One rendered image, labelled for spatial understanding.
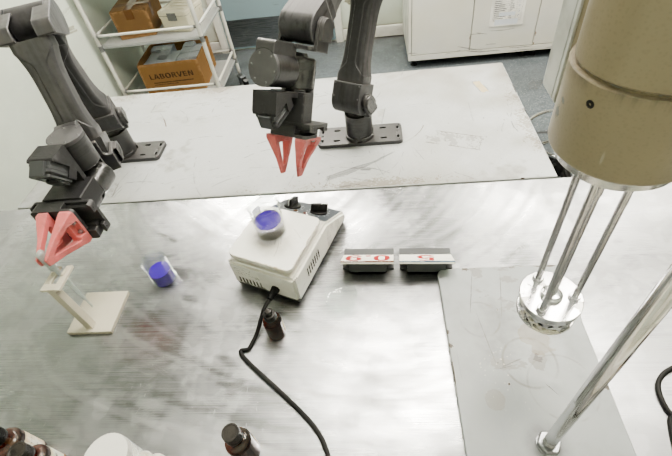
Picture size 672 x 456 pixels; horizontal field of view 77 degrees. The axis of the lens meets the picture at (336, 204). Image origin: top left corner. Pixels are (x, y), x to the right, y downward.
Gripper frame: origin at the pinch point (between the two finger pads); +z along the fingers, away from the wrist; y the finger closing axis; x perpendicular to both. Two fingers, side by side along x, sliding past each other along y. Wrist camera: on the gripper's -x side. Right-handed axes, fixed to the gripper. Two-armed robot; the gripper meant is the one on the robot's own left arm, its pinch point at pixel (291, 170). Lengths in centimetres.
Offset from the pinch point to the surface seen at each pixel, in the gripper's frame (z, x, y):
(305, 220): 6.8, -5.5, 6.4
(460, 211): 5.1, 14.5, 29.7
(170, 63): -13, 145, -168
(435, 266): 11.4, 0.0, 28.6
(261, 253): 11.4, -13.0, 2.6
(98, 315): 26.6, -22.9, -23.4
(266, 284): 17.2, -12.0, 3.4
